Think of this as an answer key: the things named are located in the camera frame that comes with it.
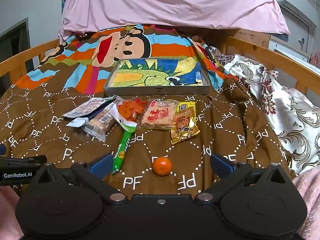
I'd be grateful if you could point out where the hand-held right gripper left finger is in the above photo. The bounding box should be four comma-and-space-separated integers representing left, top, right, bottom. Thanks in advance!
30, 152, 128, 205

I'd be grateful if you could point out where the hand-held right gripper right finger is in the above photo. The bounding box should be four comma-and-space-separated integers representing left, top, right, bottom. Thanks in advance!
194, 152, 293, 205

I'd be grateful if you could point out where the green tube snack packet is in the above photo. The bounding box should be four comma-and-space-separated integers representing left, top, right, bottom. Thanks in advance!
111, 130, 133, 175

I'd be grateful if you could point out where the clear biscuit packet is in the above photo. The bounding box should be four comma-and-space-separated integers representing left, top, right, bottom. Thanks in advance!
81, 107, 117, 142

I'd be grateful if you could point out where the blue and white snack packet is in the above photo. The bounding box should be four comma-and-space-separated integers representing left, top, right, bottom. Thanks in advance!
66, 106, 113, 128

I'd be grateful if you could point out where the yellow and gold snack packet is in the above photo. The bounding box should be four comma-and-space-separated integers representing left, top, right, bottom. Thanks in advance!
170, 101, 200, 145

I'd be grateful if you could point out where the tangerine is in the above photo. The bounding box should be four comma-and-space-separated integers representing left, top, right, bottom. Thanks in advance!
152, 156, 173, 176

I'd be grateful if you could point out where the white and pink snack packet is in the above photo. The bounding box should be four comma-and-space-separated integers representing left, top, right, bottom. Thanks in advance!
62, 96, 117, 118

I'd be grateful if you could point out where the clear bag of orange snacks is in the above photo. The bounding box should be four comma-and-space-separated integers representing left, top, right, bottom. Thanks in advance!
111, 97, 150, 133

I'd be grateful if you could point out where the rice cracker packet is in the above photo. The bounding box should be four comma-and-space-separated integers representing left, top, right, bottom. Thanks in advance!
137, 99, 179, 130

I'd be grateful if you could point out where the metal tray with dinosaur print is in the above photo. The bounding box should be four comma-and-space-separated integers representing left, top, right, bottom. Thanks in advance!
104, 58, 211, 97

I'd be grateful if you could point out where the pink fleece cloth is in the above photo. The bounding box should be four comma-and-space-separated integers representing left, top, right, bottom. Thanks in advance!
0, 186, 24, 240
292, 166, 320, 240

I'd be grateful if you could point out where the brown cartoon monkey printed blanket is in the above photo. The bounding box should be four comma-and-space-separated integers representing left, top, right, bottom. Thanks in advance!
0, 24, 295, 198

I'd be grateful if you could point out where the dark window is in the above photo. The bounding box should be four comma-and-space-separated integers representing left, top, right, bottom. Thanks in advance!
0, 19, 30, 80

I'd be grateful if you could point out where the wooden cabinet with white top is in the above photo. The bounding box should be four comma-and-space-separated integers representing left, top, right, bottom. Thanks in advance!
235, 29, 309, 60

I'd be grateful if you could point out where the pink floral cloth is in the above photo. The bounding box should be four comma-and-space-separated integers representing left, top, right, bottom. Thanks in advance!
309, 51, 320, 68

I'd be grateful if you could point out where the white door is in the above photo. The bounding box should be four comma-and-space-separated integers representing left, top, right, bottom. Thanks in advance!
282, 15, 313, 55

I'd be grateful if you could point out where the pink bedsheet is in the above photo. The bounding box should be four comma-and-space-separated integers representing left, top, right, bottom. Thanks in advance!
58, 0, 291, 40

